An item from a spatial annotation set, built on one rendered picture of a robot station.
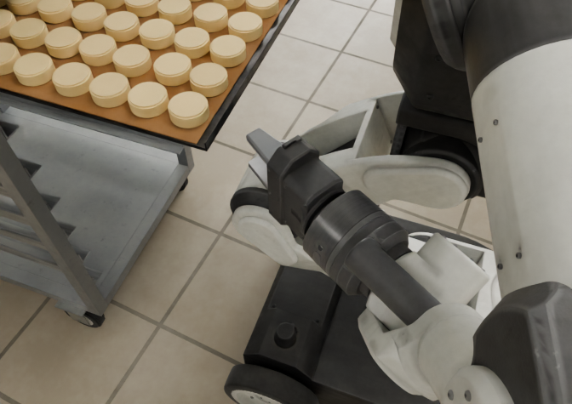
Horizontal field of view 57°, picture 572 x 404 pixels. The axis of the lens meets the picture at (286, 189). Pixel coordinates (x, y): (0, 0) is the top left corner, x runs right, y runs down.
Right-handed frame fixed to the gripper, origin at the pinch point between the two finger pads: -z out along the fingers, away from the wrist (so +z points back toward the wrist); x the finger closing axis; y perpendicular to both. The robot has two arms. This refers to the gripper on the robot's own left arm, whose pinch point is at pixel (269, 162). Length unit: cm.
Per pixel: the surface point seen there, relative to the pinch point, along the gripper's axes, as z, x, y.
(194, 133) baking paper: -9.9, -0.7, 3.9
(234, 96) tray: -11.1, 0.5, -3.2
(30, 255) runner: -48, -52, 30
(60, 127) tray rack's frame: -92, -63, 6
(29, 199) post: -33.7, -22.1, 23.7
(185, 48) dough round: -22.6, 1.1, -3.4
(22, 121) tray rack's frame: -101, -63, 13
